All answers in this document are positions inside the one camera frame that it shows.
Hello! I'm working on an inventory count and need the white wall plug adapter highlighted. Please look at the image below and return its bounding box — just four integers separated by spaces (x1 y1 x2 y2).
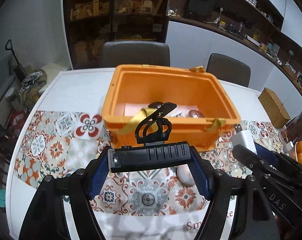
231 124 257 154

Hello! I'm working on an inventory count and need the white battery charger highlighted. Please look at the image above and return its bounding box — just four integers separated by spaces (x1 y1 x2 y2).
169 111 185 118

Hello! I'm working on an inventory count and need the dark wooden shelf unit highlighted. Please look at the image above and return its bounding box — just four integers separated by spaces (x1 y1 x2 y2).
61 0 169 69

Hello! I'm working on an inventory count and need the orange storage crate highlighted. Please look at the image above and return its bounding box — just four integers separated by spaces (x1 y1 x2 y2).
102 64 241 151

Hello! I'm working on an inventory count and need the grey chair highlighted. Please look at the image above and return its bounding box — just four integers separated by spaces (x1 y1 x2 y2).
99 40 170 68
206 53 251 87

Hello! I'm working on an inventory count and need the grey chair left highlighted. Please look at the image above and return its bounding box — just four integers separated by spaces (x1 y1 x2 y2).
99 40 170 68

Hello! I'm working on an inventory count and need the black handled shovel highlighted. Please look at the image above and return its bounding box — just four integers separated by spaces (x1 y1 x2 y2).
5 39 27 82

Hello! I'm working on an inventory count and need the pink egg-shaped gadget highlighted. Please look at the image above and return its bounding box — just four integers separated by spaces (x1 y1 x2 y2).
176 165 195 187

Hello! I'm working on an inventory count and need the oranges bowl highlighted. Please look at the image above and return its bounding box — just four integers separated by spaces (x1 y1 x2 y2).
289 140 302 165

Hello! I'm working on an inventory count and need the round black cable reel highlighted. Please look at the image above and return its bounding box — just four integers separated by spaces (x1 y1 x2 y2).
148 101 164 109

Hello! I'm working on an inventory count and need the silver computer mouse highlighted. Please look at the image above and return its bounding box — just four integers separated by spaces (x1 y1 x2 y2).
188 109 204 119

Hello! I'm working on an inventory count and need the patterned tile table mat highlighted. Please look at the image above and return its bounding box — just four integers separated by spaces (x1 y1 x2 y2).
13 110 284 217

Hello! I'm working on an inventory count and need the white cup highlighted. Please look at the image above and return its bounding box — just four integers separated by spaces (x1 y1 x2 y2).
282 141 295 154

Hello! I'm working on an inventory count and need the grey chair right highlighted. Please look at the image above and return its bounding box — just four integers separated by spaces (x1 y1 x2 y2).
206 53 251 87

